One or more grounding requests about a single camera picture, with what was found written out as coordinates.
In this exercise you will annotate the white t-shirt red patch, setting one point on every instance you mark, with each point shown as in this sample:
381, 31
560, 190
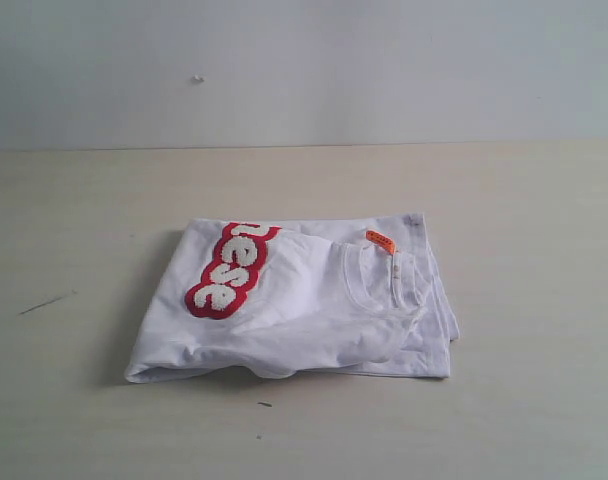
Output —
290, 296

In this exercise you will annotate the orange neck label tag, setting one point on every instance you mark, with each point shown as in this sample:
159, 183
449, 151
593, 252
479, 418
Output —
381, 241

